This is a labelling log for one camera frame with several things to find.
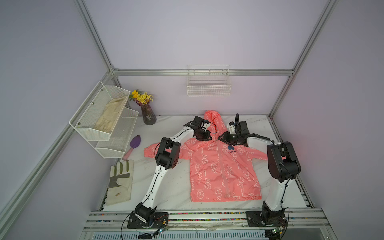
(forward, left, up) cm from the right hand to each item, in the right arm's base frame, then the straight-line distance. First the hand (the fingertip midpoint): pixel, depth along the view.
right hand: (220, 140), depth 99 cm
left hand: (+4, +5, -5) cm, 8 cm away
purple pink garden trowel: (+3, +60, -4) cm, 60 cm away
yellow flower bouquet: (+23, +52, +20) cm, 60 cm away
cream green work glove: (-24, +61, -4) cm, 66 cm away
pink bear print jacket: (-19, +1, -5) cm, 20 cm away
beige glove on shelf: (0, +62, +26) cm, 67 cm away
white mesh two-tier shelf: (-6, +67, +6) cm, 67 cm away
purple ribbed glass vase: (+21, +52, +6) cm, 56 cm away
